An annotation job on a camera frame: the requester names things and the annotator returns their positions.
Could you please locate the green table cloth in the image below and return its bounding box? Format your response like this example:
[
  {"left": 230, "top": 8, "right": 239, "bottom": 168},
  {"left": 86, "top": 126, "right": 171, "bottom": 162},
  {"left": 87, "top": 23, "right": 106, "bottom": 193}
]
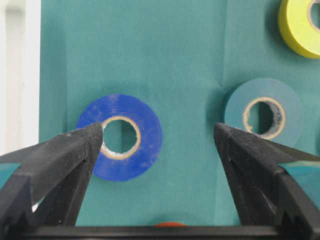
[{"left": 38, "top": 0, "right": 320, "bottom": 226}]

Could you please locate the yellow electrical tape roll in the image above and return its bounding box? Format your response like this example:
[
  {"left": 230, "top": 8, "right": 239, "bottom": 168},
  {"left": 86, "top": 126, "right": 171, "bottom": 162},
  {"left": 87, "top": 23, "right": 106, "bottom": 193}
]
[{"left": 277, "top": 0, "right": 320, "bottom": 59}]

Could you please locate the white plastic tray case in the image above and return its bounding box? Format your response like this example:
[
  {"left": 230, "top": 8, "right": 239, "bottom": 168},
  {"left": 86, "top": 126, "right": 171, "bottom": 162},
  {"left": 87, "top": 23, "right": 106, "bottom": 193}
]
[{"left": 0, "top": 0, "right": 41, "bottom": 155}]

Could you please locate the green electrical tape roll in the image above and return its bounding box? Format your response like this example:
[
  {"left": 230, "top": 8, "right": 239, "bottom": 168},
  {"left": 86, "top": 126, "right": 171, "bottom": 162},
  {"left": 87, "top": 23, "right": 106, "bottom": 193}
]
[{"left": 223, "top": 78, "right": 304, "bottom": 147}]

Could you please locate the blue electrical tape roll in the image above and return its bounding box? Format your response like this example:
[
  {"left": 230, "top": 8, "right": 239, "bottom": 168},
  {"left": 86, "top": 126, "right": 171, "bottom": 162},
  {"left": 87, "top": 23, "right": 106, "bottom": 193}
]
[{"left": 76, "top": 94, "right": 163, "bottom": 182}]

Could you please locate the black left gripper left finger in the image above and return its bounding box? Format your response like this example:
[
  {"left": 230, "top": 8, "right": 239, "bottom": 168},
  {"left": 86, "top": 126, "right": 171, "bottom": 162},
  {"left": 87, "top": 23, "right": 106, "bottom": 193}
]
[{"left": 0, "top": 123, "right": 103, "bottom": 240}]

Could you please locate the orange electrical tape roll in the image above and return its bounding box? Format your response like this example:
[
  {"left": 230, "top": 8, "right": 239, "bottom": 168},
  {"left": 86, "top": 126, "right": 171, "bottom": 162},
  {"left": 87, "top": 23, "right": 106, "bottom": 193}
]
[{"left": 154, "top": 221, "right": 188, "bottom": 228}]

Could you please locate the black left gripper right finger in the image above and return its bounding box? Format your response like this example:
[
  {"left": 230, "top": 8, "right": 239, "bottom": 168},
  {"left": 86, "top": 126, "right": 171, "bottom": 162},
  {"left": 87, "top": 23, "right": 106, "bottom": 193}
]
[{"left": 213, "top": 122, "right": 320, "bottom": 240}]

